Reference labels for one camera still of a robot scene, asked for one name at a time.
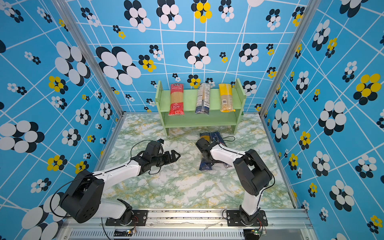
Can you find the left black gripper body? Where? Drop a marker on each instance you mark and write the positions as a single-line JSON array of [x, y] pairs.
[[161, 159]]

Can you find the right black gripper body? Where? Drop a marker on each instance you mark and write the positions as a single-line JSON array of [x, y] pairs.
[[205, 160]]

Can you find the blue clear spaghetti bag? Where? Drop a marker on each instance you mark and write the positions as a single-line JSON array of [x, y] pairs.
[[205, 165]]

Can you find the red spaghetti bag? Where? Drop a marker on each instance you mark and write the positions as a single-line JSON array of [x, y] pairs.
[[177, 100]]

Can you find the clear white-label spaghetti bag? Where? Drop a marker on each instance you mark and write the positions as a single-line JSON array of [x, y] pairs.
[[203, 99]]

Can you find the yellow top spaghetti bag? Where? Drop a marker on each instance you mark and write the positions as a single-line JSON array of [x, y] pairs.
[[226, 97]]

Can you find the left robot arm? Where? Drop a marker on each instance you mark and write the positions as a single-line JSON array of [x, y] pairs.
[[83, 198]]

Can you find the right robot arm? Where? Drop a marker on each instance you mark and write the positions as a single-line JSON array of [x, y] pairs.
[[253, 174]]

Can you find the light green wooden shelf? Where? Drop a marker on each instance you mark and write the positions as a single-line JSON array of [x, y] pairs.
[[191, 119]]

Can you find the blue Barilla spaghetti box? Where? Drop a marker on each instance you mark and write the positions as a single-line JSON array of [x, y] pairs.
[[217, 138]]

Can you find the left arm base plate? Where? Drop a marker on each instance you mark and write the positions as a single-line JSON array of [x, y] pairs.
[[134, 218]]

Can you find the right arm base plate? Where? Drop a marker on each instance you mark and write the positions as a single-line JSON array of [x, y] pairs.
[[242, 219]]

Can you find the aluminium front rail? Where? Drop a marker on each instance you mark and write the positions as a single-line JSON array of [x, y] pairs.
[[196, 224]]

